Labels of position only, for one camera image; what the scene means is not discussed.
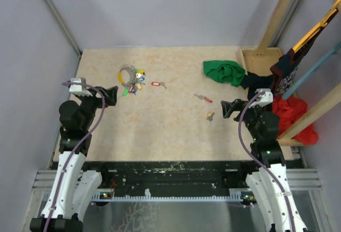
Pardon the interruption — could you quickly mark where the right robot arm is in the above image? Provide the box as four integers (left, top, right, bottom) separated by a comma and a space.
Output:
221, 99, 308, 231

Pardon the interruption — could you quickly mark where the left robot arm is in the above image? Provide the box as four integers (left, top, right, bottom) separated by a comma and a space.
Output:
29, 81, 118, 231

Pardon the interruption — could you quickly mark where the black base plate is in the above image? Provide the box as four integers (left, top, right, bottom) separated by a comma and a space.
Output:
82, 161, 257, 197

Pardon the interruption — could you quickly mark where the red cloth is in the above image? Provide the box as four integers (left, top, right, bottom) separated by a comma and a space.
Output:
272, 96, 319, 145

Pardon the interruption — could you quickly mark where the yellow hanger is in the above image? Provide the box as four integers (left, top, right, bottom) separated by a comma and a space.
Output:
293, 0, 340, 53

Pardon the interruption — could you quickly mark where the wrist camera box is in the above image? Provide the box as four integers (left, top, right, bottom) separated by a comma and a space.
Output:
69, 77, 93, 97
250, 88, 273, 107

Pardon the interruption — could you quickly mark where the purple cable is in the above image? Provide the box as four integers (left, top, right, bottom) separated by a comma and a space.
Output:
42, 81, 107, 232
238, 91, 296, 232

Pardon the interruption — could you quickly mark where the aluminium rail frame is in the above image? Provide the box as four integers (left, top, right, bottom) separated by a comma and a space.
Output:
24, 142, 322, 231

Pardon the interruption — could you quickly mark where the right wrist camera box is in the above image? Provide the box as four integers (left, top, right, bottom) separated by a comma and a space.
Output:
250, 88, 273, 107

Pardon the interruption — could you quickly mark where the wooden rack frame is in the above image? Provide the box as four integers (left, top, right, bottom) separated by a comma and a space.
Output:
240, 0, 340, 146

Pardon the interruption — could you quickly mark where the key with yellow tag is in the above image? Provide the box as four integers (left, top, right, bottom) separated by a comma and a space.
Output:
207, 111, 215, 121

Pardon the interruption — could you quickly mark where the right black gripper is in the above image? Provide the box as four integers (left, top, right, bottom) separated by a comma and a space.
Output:
221, 98, 265, 141

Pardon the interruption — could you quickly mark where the large keyring with tagged keys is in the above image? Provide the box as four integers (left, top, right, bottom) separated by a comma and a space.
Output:
117, 65, 145, 96

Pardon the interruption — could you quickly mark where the green cloth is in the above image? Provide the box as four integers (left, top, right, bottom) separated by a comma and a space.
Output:
203, 60, 246, 87

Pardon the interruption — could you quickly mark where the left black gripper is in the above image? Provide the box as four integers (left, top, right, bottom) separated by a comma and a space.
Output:
77, 86, 117, 130

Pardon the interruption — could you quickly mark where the grey corner wall post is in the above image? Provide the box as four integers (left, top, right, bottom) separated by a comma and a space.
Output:
43, 0, 83, 56

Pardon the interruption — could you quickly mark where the light blue hanger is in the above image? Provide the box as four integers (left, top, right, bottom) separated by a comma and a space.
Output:
282, 42, 340, 100

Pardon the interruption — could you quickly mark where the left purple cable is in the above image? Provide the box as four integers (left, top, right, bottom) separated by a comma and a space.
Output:
42, 81, 107, 232

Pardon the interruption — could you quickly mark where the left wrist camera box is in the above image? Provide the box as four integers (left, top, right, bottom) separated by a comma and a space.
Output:
69, 77, 93, 97

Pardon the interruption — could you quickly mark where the key with red tag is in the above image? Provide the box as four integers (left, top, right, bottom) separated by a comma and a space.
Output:
151, 81, 167, 89

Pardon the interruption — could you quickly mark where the dark navy shirt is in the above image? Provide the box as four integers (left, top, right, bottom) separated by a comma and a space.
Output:
240, 31, 321, 111

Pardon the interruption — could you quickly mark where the key with red fob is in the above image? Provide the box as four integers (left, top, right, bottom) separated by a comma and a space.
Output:
194, 94, 213, 103

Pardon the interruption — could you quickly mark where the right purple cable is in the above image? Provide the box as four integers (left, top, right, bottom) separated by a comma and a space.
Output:
238, 91, 296, 232

